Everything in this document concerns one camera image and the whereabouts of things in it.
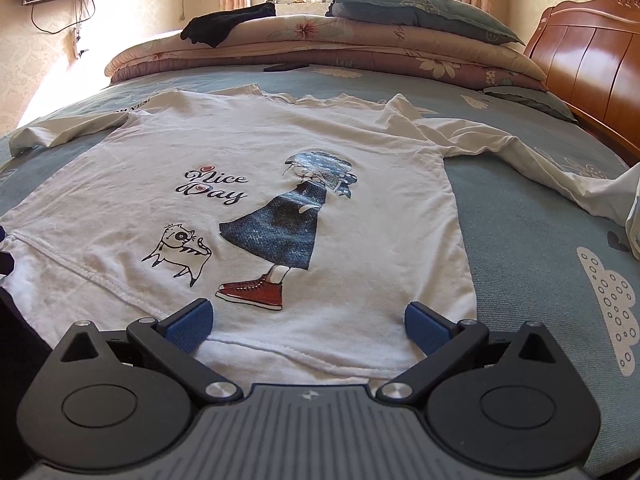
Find blue floral bed sheet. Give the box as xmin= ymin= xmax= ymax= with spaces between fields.
xmin=0 ymin=62 xmax=640 ymax=480

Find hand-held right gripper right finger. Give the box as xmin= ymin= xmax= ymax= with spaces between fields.
xmin=376 ymin=301 xmax=563 ymax=403

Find grey-blue floral pillow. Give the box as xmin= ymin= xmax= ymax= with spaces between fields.
xmin=326 ymin=0 xmax=525 ymax=47

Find pink floral folded quilt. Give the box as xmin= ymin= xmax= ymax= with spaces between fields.
xmin=104 ymin=12 xmax=548 ymax=93

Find black cloth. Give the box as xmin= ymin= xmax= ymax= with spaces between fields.
xmin=180 ymin=2 xmax=277 ymax=48

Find white printed long-sleeve shirt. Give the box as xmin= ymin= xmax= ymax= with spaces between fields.
xmin=0 ymin=84 xmax=640 ymax=386

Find flat grey-blue pillow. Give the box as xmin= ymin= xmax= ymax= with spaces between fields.
xmin=482 ymin=86 xmax=578 ymax=123

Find wooden headboard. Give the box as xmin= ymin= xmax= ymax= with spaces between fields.
xmin=522 ymin=0 xmax=640 ymax=166

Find person's black clothing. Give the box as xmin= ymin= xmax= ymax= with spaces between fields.
xmin=0 ymin=287 xmax=31 ymax=411

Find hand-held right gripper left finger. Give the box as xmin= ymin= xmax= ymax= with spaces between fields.
xmin=55 ymin=299 xmax=241 ymax=405

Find black television cables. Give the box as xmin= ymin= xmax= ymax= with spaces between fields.
xmin=31 ymin=0 xmax=96 ymax=36

